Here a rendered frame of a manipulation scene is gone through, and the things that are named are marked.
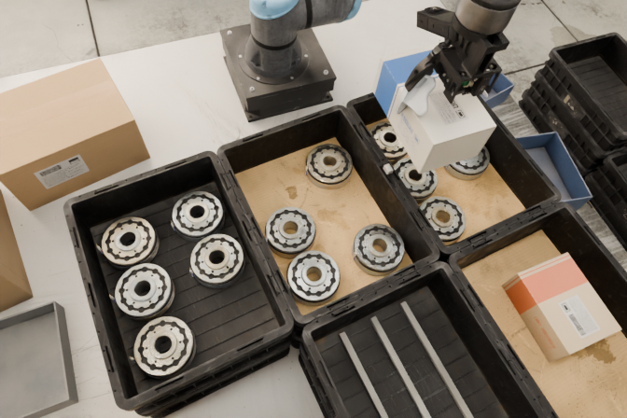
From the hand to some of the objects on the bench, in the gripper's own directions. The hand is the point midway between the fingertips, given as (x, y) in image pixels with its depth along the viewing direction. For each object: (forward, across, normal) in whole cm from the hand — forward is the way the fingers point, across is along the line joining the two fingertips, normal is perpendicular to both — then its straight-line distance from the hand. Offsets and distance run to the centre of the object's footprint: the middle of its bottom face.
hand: (432, 100), depth 84 cm
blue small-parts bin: (+41, +41, -6) cm, 58 cm away
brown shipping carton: (+41, -95, +18) cm, 105 cm away
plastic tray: (+41, -90, -10) cm, 99 cm away
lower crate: (+41, -50, -7) cm, 65 cm away
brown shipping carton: (+41, -68, +40) cm, 89 cm away
